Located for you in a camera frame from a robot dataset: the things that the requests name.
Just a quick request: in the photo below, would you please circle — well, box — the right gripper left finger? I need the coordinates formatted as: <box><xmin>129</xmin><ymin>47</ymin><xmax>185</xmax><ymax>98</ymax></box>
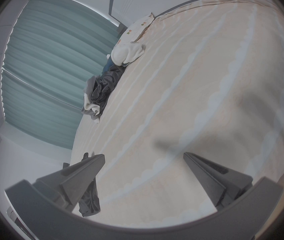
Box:
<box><xmin>33</xmin><ymin>154</ymin><xmax>106</xmax><ymax>212</ymax></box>

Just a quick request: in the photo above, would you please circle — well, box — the white printed pillow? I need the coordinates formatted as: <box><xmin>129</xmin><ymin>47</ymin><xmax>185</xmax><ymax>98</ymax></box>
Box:
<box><xmin>118</xmin><ymin>13</ymin><xmax>155</xmax><ymax>45</ymax></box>

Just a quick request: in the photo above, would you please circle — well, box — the bed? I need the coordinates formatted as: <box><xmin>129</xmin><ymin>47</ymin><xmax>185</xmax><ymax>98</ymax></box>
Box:
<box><xmin>69</xmin><ymin>0</ymin><xmax>284</xmax><ymax>228</ymax></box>

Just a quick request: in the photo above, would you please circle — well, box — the grey bedside table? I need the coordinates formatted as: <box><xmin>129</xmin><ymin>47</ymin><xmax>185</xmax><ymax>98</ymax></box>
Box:
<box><xmin>116</xmin><ymin>24</ymin><xmax>128</xmax><ymax>38</ymax></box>

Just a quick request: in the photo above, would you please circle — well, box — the blue-green curtain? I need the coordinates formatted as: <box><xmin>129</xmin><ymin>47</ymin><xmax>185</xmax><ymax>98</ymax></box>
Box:
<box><xmin>1</xmin><ymin>69</ymin><xmax>85</xmax><ymax>151</ymax></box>
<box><xmin>3</xmin><ymin>0</ymin><xmax>122</xmax><ymax>109</ymax></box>

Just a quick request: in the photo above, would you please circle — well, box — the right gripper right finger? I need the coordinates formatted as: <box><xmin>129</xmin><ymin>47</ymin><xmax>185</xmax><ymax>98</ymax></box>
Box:
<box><xmin>183</xmin><ymin>152</ymin><xmax>253</xmax><ymax>209</ymax></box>

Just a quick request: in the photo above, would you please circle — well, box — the pile of clothes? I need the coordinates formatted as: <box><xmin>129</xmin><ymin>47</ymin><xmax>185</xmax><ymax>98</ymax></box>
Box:
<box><xmin>81</xmin><ymin>43</ymin><xmax>146</xmax><ymax>124</ymax></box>

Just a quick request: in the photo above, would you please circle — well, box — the black T-shirt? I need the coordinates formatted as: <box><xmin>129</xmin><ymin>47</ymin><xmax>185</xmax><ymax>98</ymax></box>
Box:
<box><xmin>77</xmin><ymin>152</ymin><xmax>101</xmax><ymax>218</ymax></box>

